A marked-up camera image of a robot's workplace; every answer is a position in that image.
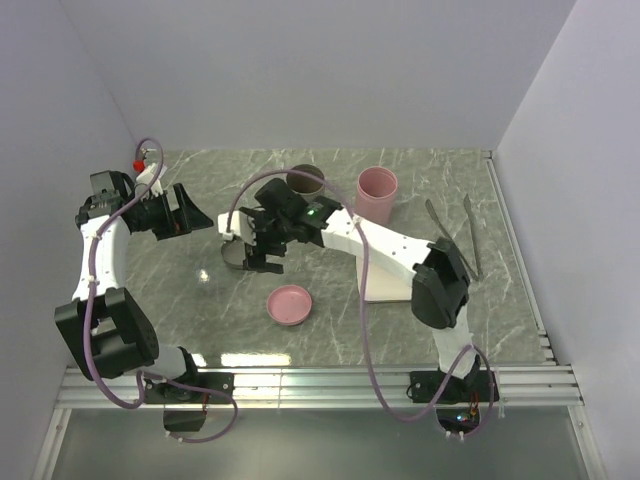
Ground aluminium right side rail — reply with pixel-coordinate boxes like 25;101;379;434
482;150;558;365

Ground white rectangular plate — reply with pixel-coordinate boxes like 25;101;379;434
355;257;411;303

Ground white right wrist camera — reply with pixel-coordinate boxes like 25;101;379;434
217;210;256;245

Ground grey round lid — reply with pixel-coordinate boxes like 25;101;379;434
220;239;248;271

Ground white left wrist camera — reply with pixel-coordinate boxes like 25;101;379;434
132;160;167;198

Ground pink round lid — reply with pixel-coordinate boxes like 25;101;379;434
266;285;313;326

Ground grey cylindrical container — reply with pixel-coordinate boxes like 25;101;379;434
285;164;325;200

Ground pink cylindrical container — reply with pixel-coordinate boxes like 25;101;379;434
355;166;398;226

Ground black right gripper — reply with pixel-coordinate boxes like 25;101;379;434
244;208;294;275

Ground metal food tongs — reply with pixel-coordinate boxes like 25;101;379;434
424;193;484;282

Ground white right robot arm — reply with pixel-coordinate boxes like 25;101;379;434
221;178;478;400

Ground aluminium front rail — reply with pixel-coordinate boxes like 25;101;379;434
55;365;584;410

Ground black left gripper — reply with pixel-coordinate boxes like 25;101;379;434
132;183;212;240

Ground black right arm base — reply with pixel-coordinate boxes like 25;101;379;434
406;370;500;405

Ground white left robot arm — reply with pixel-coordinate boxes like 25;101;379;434
54;170;214;402

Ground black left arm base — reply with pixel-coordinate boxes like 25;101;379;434
145;372;234;434

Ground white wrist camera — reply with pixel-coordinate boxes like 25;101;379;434
132;160;167;198
217;210;256;245

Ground aluminium rail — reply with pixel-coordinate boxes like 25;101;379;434
482;150;558;365
55;365;584;410

